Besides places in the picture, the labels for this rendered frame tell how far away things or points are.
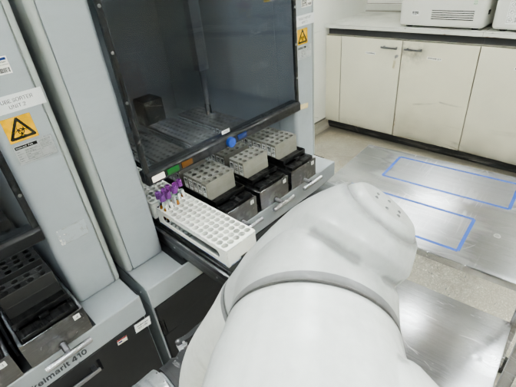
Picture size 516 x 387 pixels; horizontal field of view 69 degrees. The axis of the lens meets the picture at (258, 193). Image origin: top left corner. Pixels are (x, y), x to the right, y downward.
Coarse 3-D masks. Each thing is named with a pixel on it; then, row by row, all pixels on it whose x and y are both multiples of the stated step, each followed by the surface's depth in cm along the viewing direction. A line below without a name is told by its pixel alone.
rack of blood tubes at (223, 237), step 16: (176, 208) 103; (192, 208) 102; (208, 208) 101; (176, 224) 102; (192, 224) 96; (208, 224) 95; (224, 224) 94; (240, 224) 93; (192, 240) 96; (208, 240) 89; (224, 240) 90; (240, 240) 88; (224, 256) 87; (240, 256) 90
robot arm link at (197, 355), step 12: (216, 300) 40; (216, 312) 38; (204, 324) 41; (216, 324) 38; (204, 336) 40; (216, 336) 38; (192, 348) 43; (204, 348) 40; (192, 360) 43; (204, 360) 41; (180, 372) 46; (192, 372) 43; (204, 372) 42; (180, 384) 46; (192, 384) 44
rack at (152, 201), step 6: (138, 168) 124; (162, 180) 116; (144, 186) 115; (150, 186) 114; (156, 186) 114; (162, 186) 113; (144, 192) 111; (150, 192) 111; (150, 198) 108; (150, 204) 105; (156, 204) 106; (150, 210) 107; (156, 210) 106; (156, 216) 107
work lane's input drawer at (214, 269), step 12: (156, 228) 105; (168, 228) 103; (168, 240) 103; (180, 240) 100; (180, 252) 100; (192, 252) 95; (204, 252) 93; (204, 264) 93; (216, 264) 91; (216, 276) 91; (228, 276) 87
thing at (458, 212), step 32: (352, 160) 125; (384, 160) 123; (416, 160) 121; (384, 192) 108; (416, 192) 106; (448, 192) 105; (480, 192) 103; (512, 192) 102; (416, 224) 94; (448, 224) 93; (480, 224) 92; (512, 224) 91; (448, 256) 84; (480, 256) 83; (512, 256) 82; (416, 288) 146; (512, 288) 77; (416, 320) 133; (448, 320) 132; (480, 320) 131; (512, 320) 128; (416, 352) 123; (448, 352) 122; (480, 352) 121; (512, 352) 85; (448, 384) 114; (480, 384) 113
